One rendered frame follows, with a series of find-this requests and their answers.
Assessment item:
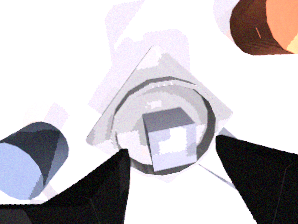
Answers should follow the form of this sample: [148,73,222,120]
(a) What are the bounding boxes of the pale lavender cube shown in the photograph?
[142,107,197,171]

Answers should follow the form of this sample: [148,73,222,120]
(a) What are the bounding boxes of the orange cylinder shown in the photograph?
[229,0,298,56]

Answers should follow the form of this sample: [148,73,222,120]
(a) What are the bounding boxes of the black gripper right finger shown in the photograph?
[216,135,298,224]

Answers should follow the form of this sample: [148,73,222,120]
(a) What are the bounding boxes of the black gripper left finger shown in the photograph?
[0,148,130,224]

